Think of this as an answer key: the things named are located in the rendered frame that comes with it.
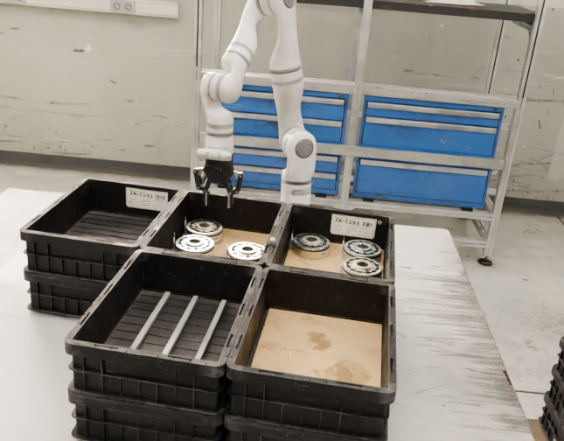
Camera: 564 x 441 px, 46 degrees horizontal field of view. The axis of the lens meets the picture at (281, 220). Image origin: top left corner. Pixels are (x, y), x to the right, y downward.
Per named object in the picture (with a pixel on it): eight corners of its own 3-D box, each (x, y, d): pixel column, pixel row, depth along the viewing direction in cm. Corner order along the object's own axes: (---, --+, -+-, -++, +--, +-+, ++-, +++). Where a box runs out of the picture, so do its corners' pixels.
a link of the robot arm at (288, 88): (294, 62, 195) (307, 68, 187) (306, 148, 207) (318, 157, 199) (264, 69, 192) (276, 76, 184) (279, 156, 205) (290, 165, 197)
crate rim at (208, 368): (137, 256, 157) (137, 248, 156) (262, 274, 154) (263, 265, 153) (61, 353, 121) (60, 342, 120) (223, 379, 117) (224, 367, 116)
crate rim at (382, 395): (263, 274, 154) (263, 265, 153) (393, 292, 151) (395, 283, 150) (223, 379, 117) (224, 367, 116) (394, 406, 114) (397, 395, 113)
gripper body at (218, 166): (238, 146, 179) (236, 178, 183) (206, 143, 180) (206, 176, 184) (232, 155, 173) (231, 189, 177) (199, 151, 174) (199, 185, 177)
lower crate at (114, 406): (138, 331, 165) (137, 289, 160) (257, 349, 162) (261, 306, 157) (66, 443, 129) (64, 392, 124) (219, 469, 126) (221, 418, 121)
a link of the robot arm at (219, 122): (195, 131, 174) (223, 138, 170) (195, 73, 168) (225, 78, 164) (210, 126, 180) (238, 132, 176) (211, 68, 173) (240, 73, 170)
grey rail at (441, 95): (196, 76, 353) (196, 66, 351) (518, 105, 349) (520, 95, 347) (192, 80, 344) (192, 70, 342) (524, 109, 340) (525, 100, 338)
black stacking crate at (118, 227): (87, 213, 200) (86, 178, 196) (184, 227, 197) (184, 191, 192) (21, 275, 164) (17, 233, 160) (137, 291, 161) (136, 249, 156)
